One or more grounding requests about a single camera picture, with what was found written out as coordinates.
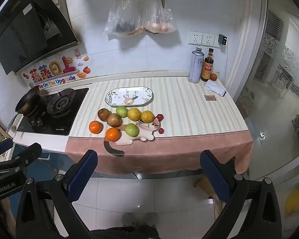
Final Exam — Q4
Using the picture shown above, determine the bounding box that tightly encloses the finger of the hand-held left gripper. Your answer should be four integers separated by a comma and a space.
0, 138, 14, 158
0, 143, 43, 173

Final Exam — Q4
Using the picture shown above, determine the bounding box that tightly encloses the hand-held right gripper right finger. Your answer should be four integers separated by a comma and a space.
200, 150, 282, 239

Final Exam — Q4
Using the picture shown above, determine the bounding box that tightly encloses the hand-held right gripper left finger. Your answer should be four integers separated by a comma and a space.
16, 149, 99, 239

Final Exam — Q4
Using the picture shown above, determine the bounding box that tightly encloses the orange tangerine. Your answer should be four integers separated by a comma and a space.
106, 127, 121, 142
89, 120, 102, 133

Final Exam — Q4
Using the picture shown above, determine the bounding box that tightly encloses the red yellow apple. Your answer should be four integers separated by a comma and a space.
107, 113, 122, 128

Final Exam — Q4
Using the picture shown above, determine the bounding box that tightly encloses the dark red apple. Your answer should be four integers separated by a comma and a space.
98, 108, 110, 121

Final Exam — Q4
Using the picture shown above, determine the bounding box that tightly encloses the yellow citrus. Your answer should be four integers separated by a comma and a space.
127, 108, 141, 121
141, 110, 155, 123

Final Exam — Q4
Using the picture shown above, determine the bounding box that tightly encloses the floral oval ceramic plate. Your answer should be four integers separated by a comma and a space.
105, 87, 154, 107

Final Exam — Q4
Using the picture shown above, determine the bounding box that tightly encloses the wooden stool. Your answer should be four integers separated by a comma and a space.
194, 174, 227, 205

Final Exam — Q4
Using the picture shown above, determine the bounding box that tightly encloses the black frying pan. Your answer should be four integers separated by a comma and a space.
6, 86, 41, 132

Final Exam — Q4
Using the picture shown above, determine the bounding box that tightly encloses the black gas stove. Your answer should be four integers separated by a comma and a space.
16, 87, 90, 136

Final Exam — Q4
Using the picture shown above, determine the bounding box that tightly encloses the striped tablecloth with pink edge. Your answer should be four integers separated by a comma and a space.
65, 76, 254, 176

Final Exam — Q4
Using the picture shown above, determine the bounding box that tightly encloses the calico cat figurine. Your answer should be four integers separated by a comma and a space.
103, 114, 164, 157

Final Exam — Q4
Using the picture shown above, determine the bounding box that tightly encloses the white folded cloth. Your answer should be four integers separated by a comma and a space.
204, 81, 227, 97

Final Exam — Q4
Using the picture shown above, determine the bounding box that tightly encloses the glass sliding door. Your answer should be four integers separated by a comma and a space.
237, 0, 299, 229

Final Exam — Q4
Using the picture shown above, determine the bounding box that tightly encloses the dark sauce bottle red label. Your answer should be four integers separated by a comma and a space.
201, 57, 214, 82

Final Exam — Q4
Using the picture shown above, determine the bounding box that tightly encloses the silver gas canister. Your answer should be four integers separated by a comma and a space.
189, 47, 204, 83

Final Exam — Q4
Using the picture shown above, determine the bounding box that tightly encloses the black range hood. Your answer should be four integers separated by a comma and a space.
0, 0, 81, 75

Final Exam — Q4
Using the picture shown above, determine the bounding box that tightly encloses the plastic bag with dark contents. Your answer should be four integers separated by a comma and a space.
104, 0, 142, 37

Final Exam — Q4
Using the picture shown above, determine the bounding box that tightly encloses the plastic bag with eggs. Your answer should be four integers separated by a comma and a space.
141, 0, 178, 34

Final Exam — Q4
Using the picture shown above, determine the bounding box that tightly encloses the colourful lettered wall sticker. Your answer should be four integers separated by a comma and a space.
21, 56, 78, 90

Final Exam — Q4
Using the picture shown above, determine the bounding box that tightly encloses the white wall socket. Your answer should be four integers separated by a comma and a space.
188, 31, 203, 46
202, 33, 216, 46

